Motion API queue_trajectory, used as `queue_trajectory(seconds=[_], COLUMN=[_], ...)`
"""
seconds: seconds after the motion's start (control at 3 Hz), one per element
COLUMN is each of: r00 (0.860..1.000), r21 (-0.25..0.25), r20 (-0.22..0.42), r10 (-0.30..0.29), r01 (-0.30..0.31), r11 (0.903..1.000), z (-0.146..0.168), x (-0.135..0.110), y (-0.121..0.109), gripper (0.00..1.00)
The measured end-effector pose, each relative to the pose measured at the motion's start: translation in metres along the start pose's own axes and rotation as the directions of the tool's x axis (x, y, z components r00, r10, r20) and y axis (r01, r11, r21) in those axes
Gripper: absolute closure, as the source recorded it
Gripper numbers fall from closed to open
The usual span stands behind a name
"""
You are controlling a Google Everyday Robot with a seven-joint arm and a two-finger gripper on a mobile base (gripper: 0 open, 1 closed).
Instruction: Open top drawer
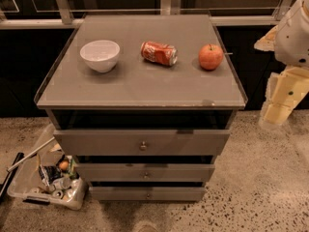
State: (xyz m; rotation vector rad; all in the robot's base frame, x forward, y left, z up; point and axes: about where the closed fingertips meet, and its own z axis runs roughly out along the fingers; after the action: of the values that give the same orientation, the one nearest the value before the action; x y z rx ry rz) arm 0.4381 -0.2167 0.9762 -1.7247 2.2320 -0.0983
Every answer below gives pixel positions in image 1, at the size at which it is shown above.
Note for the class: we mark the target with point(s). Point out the white ceramic bowl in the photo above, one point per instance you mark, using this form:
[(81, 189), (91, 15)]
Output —
[(100, 56)]

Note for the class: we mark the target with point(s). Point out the metal window railing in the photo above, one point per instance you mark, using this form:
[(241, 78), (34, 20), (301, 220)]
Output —
[(39, 14)]

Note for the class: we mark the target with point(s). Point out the black flat bar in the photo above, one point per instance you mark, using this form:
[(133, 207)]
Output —
[(10, 174)]

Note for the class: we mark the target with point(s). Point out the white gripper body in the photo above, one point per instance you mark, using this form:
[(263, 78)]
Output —
[(294, 38)]

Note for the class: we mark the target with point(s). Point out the grey top drawer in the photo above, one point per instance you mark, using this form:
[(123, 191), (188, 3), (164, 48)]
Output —
[(142, 142)]

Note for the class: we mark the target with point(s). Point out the crushed red soda can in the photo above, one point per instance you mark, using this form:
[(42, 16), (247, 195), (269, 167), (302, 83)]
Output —
[(160, 53)]

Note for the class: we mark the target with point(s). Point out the grey middle drawer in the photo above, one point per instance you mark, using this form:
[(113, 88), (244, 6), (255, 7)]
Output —
[(144, 172)]

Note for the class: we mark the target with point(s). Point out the small orange fruit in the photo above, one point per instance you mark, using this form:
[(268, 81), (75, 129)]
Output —
[(63, 165)]

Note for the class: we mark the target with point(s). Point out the red apple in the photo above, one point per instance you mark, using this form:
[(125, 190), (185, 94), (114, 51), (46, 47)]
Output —
[(210, 56)]

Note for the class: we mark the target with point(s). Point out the grey drawer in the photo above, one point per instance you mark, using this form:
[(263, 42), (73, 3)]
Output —
[(142, 142), (144, 172), (148, 194)]

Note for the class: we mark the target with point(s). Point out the crumpled black snack bag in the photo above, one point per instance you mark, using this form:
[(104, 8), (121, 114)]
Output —
[(49, 173)]

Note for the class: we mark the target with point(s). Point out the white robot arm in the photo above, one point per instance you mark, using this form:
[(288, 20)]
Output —
[(289, 40)]

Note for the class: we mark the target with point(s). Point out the silver can in bin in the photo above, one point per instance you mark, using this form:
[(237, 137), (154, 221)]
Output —
[(62, 183)]

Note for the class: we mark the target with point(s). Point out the grey bottom drawer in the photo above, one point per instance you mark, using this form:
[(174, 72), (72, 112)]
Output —
[(148, 194)]

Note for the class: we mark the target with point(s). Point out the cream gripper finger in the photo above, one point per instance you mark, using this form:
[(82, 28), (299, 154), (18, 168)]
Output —
[(284, 92), (266, 42)]

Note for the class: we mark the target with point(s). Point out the grey drawer cabinet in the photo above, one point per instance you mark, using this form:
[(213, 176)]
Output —
[(138, 94)]

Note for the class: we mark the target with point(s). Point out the grey metal rod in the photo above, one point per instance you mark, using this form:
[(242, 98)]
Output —
[(19, 162)]

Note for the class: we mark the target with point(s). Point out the clear plastic trash bin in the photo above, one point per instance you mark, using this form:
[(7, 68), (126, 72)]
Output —
[(27, 183)]

